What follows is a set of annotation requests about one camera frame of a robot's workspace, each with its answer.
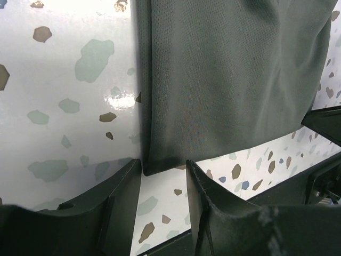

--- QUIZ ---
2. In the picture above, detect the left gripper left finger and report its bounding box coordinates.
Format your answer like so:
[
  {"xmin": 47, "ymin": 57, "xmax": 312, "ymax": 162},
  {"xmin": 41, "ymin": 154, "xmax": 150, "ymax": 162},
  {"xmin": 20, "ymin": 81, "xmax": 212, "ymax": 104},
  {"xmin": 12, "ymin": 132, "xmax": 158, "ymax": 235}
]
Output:
[{"xmin": 1, "ymin": 159, "xmax": 141, "ymax": 255}]

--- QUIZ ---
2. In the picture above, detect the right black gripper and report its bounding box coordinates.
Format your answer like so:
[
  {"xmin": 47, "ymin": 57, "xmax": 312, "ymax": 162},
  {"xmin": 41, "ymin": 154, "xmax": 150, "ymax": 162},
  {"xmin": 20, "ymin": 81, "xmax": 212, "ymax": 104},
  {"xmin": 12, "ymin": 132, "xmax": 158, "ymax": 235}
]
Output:
[{"xmin": 247, "ymin": 106, "xmax": 341, "ymax": 206}]

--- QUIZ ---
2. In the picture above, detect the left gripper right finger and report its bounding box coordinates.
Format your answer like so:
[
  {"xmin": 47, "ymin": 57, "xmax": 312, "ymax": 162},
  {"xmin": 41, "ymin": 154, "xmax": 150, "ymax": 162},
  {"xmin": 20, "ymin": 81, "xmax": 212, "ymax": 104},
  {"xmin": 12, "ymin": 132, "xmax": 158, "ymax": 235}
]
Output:
[{"xmin": 186, "ymin": 161, "xmax": 340, "ymax": 255}]

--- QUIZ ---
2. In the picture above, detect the dark grey t shirt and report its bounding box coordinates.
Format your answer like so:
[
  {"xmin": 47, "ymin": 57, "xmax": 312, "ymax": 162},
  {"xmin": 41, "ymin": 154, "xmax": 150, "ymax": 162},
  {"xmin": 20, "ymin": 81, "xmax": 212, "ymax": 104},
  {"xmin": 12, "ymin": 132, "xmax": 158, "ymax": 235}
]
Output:
[{"xmin": 134, "ymin": 1, "xmax": 337, "ymax": 176}]

